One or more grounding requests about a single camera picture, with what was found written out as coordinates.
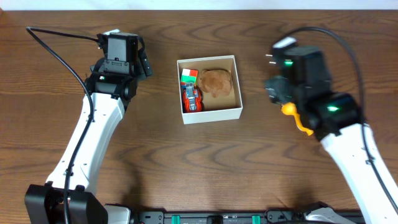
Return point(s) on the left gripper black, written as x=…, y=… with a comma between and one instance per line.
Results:
x=145, y=62

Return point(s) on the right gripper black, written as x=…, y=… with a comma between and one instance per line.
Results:
x=278, y=88

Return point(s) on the orange toy dinosaur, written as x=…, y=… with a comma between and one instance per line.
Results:
x=290, y=109

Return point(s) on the multicoloured puzzle cube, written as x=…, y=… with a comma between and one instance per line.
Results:
x=188, y=76

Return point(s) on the red toy car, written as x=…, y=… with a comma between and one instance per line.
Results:
x=192, y=99

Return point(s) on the brown plush toy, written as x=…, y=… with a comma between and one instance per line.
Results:
x=216, y=82

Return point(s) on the white cardboard box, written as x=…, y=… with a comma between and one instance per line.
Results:
x=214, y=109

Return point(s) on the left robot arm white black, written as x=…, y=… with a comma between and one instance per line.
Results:
x=69, y=193

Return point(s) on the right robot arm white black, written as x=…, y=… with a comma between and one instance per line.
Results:
x=337, y=123

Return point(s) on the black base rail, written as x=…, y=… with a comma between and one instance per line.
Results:
x=319, y=213

